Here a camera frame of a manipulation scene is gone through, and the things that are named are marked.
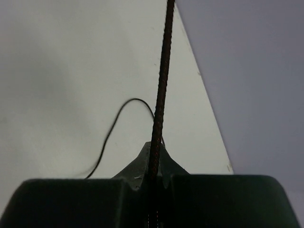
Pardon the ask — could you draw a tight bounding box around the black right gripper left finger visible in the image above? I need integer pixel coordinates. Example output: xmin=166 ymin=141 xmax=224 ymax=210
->
xmin=5 ymin=142 xmax=150 ymax=228

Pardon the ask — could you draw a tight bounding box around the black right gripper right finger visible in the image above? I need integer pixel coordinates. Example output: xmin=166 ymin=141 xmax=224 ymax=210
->
xmin=158 ymin=148 xmax=300 ymax=228

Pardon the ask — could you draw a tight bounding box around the black braided headphone cable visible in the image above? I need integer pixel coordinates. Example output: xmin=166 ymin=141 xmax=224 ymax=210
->
xmin=83 ymin=0 xmax=176 ymax=228

